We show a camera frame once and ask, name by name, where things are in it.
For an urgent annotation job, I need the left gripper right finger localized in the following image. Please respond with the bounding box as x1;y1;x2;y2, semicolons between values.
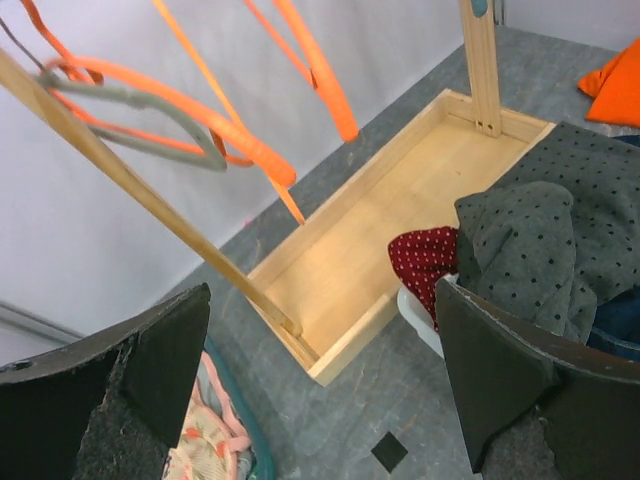
436;279;639;479

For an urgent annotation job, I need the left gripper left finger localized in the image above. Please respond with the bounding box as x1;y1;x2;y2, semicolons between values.
1;284;211;479

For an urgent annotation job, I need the dark denim skirt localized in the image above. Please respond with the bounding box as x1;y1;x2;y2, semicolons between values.
576;135;639;361

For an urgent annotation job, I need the dark grey dotted garment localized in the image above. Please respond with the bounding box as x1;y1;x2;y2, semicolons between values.
455;122;639;343

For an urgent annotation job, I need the red polka dot skirt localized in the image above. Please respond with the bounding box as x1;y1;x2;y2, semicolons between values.
387;226;458;331

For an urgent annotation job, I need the grey metal hanger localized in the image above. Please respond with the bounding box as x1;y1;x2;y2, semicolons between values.
1;22;227;172

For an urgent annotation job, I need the orange hanger of white skirt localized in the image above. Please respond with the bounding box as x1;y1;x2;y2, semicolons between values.
22;1;296;187

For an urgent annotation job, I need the orange hanger of denim skirt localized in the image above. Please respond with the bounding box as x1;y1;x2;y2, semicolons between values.
244;0;359;142

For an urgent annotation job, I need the orange hanger of floral skirt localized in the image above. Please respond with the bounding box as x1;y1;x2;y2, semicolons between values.
153;0;305;225

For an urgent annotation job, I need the blue-grey hanger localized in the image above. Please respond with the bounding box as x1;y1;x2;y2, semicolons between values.
470;0;491;18

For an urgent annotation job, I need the peach floral garment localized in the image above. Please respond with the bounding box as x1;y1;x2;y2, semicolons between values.
162;352;254;480

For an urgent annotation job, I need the white plastic laundry basket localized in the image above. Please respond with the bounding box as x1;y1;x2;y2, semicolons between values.
396;286;444;359

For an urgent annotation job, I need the teal laundry basket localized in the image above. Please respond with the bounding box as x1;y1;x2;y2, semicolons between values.
198;334;277;479

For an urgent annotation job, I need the wooden clothes rack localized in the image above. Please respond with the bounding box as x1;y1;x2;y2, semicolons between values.
1;1;552;385

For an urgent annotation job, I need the orange folded cloth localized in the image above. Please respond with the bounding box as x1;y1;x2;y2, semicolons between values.
577;38;640;128

